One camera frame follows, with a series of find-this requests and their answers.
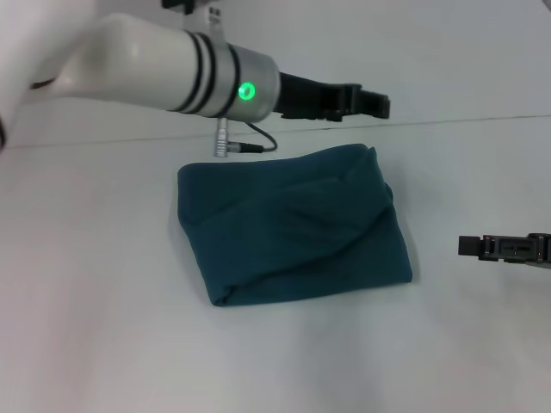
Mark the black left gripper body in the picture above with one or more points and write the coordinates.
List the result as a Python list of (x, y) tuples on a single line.
[(307, 96)]

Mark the teal blue printed T-shirt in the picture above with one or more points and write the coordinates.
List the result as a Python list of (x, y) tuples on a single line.
[(297, 228)]

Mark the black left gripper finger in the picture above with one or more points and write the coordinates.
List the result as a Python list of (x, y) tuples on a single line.
[(370, 101)]

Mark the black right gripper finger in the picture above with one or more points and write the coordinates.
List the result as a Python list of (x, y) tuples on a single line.
[(503, 248)]

